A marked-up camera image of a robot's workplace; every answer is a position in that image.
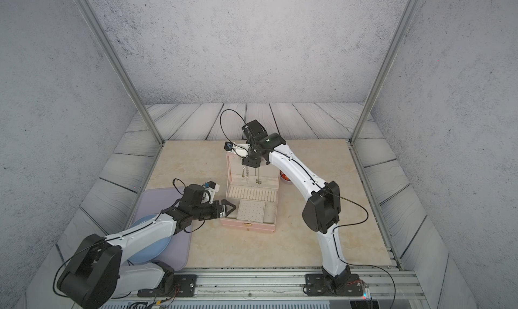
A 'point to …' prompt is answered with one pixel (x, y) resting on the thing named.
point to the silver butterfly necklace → (257, 180)
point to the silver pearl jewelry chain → (245, 174)
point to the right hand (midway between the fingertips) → (248, 152)
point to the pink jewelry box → (253, 192)
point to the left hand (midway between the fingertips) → (233, 209)
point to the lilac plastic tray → (154, 200)
